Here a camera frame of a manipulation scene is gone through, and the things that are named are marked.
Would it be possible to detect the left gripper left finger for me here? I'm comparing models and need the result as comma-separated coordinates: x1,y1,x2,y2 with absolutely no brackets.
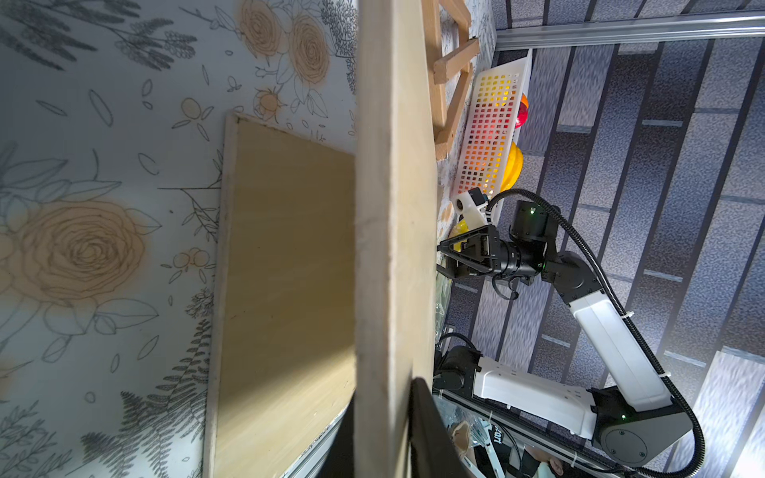
317,394,356,478

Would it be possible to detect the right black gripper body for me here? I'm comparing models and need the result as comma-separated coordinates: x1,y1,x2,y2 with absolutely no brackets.
456,225,508,278

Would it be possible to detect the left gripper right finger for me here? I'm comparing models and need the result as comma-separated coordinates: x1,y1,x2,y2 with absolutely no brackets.
408,378,469,478

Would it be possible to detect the plywood board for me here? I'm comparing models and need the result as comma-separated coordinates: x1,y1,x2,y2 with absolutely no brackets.
203,113,356,477
354,1,437,477

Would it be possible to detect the yellow toy banana bunch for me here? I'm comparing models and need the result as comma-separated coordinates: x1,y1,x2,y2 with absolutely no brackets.
501,143,524,191

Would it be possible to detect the white plastic basket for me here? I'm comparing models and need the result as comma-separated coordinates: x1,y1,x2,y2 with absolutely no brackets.
451,50,533,200

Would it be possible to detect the red toy apple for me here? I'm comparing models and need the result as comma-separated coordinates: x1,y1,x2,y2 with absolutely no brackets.
515,95,529,129

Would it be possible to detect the floral tablecloth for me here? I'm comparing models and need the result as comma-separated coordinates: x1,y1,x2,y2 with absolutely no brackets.
0,0,497,478

